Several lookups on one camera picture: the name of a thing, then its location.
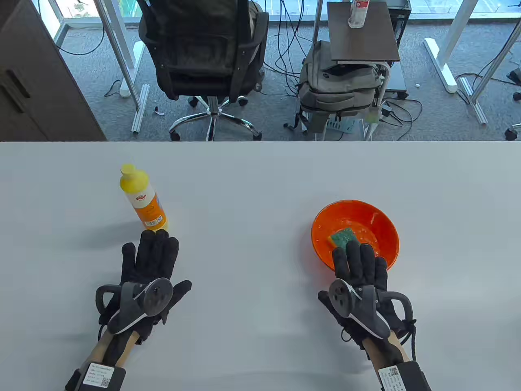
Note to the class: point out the person's right hand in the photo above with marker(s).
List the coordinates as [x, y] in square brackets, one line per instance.
[358, 264]

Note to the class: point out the person's left hand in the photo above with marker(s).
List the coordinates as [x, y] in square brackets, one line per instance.
[154, 260]

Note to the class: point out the green yellow sponge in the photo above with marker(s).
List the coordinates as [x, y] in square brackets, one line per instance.
[344, 237]

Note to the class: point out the orange plastic bowl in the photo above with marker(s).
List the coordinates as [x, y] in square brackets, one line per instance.
[350, 214]

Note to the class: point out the yellow orange dish soap bottle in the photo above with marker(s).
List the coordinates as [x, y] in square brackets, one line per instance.
[144, 199]

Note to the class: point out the person's right forearm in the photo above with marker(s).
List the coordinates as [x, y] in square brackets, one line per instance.
[380, 354]

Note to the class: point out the grey tracking controller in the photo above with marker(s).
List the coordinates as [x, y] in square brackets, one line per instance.
[342, 295]
[154, 299]

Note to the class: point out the white paper scrap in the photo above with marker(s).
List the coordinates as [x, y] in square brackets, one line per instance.
[158, 110]

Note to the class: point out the aluminium floor profile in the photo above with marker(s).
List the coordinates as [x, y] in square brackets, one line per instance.
[140, 108]

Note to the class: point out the black power adapter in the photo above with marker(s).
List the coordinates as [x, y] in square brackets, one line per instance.
[386, 110]

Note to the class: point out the grey backpack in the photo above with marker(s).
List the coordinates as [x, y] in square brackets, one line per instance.
[338, 81]

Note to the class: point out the black mesh office chair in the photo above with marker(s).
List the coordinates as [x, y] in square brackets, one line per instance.
[199, 61]

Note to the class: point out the black chair castor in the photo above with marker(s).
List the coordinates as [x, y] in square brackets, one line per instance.
[513, 131]
[516, 77]

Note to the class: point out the dark wooden cabinet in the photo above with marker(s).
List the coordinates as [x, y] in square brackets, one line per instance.
[36, 81]

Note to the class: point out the white desk leg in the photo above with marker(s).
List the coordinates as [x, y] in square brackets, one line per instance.
[115, 40]
[441, 65]

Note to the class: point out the dark brown side table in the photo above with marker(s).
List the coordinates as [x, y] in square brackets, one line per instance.
[362, 40]

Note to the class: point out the black computer tower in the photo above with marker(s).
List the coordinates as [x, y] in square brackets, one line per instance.
[403, 24]

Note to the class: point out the white metal pole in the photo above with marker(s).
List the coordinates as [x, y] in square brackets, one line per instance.
[317, 20]

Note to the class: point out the clear bottle red label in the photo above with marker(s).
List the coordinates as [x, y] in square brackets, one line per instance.
[358, 16]

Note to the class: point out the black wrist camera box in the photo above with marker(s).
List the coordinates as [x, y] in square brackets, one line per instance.
[411, 376]
[118, 378]

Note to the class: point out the aluminium frame post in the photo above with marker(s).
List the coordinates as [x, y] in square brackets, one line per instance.
[474, 102]

